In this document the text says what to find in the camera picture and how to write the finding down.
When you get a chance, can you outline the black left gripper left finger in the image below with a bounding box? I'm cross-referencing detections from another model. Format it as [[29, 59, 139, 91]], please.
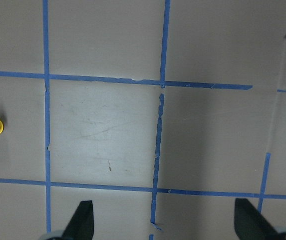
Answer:
[[61, 200, 93, 240]]

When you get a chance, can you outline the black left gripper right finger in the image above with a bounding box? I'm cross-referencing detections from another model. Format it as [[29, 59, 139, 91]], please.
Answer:
[[234, 198, 278, 240]]

